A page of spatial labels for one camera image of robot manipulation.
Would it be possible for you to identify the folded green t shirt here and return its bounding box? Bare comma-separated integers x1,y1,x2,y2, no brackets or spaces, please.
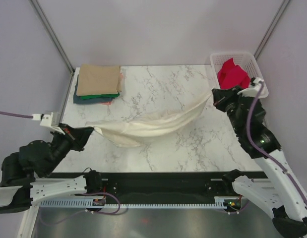
79,92,120,100

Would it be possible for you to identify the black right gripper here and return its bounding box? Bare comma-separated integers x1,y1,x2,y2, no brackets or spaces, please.
212,85,248,134

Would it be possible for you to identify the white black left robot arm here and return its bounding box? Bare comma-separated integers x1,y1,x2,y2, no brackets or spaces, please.
0,123,103,214

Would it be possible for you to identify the right aluminium frame post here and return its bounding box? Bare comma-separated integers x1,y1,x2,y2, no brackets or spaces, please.
254,0,292,59

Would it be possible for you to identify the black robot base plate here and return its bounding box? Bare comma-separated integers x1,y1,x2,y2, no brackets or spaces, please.
88,170,253,205

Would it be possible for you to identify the folded salmon pink t shirt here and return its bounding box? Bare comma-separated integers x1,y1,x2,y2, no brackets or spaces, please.
101,73,124,106

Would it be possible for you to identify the cream white t shirt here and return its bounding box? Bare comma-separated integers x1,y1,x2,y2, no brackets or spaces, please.
85,93,212,148

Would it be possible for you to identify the red t shirt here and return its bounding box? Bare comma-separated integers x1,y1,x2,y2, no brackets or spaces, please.
217,58,250,90

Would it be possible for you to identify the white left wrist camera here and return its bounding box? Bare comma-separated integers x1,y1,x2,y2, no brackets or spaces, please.
32,112,65,134

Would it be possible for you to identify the aluminium frame post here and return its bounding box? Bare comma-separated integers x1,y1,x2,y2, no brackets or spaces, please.
29,0,75,75
254,0,292,59

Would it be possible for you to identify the folded blue grey t shirt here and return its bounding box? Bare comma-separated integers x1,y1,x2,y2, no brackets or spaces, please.
73,80,113,105

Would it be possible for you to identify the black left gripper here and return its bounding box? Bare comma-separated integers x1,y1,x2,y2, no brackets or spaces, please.
44,123,95,177

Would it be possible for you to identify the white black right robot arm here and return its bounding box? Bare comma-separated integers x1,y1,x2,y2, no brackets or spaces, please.
212,87,307,238

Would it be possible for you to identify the left aluminium frame post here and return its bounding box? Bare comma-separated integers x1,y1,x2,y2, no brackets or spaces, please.
29,0,75,75

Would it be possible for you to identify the folded tan t shirt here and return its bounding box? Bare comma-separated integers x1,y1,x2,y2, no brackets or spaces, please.
76,64,122,96

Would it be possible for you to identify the white plastic laundry basket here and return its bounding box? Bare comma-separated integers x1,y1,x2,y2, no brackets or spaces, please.
210,52,263,89

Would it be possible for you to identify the white slotted cable duct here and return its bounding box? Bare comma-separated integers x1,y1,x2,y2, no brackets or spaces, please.
40,197,225,208

